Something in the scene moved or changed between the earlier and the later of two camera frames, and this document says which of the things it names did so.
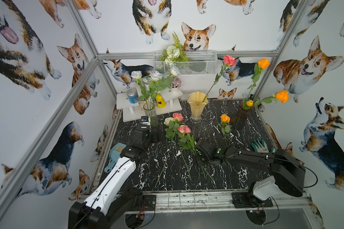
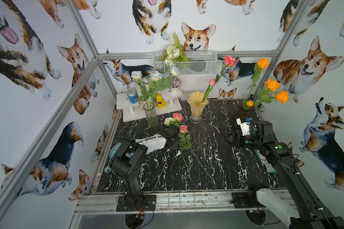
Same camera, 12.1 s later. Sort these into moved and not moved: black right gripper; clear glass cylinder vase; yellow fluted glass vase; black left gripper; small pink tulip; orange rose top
Moved: black left gripper; small pink tulip; black right gripper
Not moved: yellow fluted glass vase; orange rose top; clear glass cylinder vase
